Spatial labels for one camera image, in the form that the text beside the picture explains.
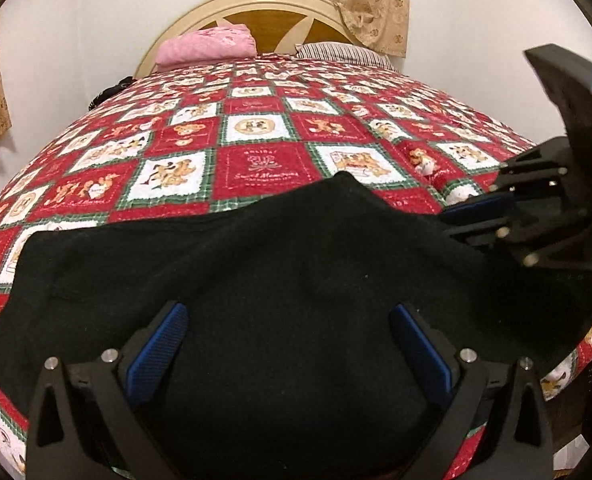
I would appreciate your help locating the striped pillow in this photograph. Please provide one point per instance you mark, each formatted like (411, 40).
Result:
(343, 53)

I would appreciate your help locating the pink folded blanket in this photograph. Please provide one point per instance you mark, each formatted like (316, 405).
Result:
(206, 45)

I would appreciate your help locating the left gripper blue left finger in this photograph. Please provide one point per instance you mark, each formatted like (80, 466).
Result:
(83, 422)

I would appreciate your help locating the red patchwork teddy bedspread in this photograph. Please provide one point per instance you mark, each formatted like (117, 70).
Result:
(218, 137)

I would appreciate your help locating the cream wooden headboard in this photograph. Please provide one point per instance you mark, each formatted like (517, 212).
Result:
(277, 25)

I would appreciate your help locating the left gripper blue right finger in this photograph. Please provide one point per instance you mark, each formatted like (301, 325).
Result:
(462, 392)

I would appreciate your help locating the black item beside bed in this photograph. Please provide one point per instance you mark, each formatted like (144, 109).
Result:
(110, 92)

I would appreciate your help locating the black pants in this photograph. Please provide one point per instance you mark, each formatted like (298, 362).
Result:
(289, 369)

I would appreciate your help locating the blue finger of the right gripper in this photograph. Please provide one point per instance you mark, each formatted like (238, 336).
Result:
(493, 243)
(481, 208)

